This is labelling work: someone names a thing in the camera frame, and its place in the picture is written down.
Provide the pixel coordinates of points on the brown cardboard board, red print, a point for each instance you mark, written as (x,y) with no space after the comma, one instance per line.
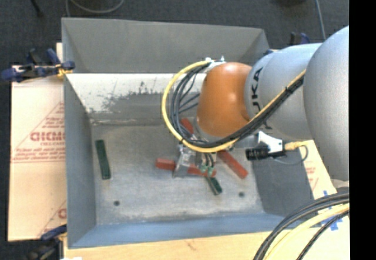
(35,164)

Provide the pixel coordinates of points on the dark green flat block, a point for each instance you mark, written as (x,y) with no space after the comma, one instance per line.
(215,186)
(103,161)

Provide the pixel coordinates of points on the red-brown flat block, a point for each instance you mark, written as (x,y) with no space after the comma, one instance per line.
(187,126)
(165,164)
(235,166)

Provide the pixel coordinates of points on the black cylinder on white bracket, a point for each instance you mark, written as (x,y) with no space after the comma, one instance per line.
(258,153)

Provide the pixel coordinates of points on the grey metal bin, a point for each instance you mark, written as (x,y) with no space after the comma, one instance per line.
(141,188)

